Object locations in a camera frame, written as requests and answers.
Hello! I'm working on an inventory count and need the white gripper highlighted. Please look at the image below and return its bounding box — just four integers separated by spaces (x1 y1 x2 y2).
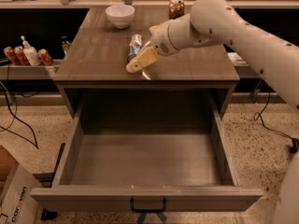
126 21 179 73

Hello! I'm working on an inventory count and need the blue silver redbull can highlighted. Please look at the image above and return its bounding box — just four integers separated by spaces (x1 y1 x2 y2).
127 35 143 62

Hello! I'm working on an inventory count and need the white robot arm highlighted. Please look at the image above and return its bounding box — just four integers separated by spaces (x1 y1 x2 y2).
126 0 299 109

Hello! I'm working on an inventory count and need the gold soda can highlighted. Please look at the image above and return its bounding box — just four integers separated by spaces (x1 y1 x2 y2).
168 0 185 20

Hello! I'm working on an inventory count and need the red can right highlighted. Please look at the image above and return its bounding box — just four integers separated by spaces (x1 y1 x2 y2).
37 49 53 65

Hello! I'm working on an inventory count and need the red can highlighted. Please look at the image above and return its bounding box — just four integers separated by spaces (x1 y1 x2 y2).
14 46 29 65
3 47 21 65
37 49 53 65

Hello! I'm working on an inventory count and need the open grey top drawer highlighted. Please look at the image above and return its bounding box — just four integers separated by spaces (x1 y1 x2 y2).
31 90 263 212

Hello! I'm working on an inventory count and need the red can far left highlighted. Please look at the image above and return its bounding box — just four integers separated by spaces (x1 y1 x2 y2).
3 47 21 65

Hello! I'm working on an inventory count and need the white ceramic bowl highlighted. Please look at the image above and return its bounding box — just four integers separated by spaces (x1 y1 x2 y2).
106 4 135 29

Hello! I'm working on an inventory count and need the grey wooden cabinet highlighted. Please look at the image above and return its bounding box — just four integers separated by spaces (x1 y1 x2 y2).
51 5 240 119

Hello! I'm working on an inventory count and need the white folded cloth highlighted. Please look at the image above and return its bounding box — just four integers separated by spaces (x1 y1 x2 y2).
228 52 247 66

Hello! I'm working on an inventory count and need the white soap dispenser bottle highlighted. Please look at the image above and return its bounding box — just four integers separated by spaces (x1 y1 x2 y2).
21 35 41 66

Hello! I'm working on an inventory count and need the grey low shelf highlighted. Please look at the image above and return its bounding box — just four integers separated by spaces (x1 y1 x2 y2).
0 60 62 80

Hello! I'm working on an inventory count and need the cardboard box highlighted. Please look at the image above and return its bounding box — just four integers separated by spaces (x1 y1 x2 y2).
0 146 41 224

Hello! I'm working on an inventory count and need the black floor cable left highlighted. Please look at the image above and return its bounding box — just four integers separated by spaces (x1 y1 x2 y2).
0 81 40 150

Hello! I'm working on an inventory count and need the black floor cable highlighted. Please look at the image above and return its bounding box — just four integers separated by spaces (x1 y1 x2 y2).
0 81 40 150
252 87 299 154

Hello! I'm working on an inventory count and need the black drawer handle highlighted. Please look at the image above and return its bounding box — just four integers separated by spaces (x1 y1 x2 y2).
130 198 167 213

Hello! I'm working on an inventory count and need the black floor cable right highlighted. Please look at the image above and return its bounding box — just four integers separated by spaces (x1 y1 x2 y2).
252 87 299 154

